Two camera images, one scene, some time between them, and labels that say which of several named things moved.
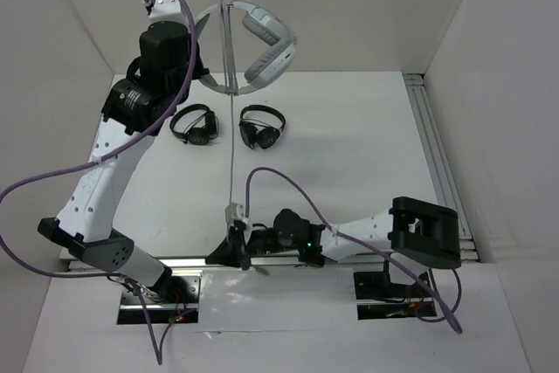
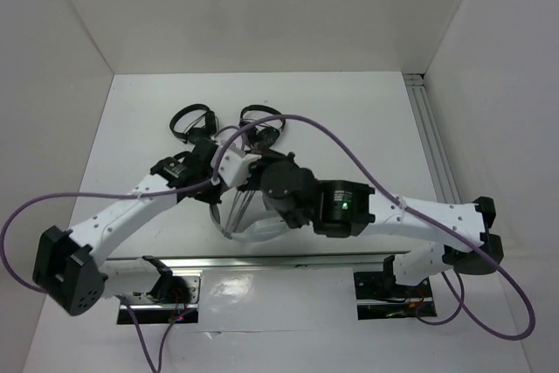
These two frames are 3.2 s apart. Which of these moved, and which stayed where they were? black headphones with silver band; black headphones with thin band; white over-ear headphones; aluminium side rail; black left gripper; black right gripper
Moved: black left gripper; white over-ear headphones; black right gripper
Stayed: aluminium side rail; black headphones with thin band; black headphones with silver band
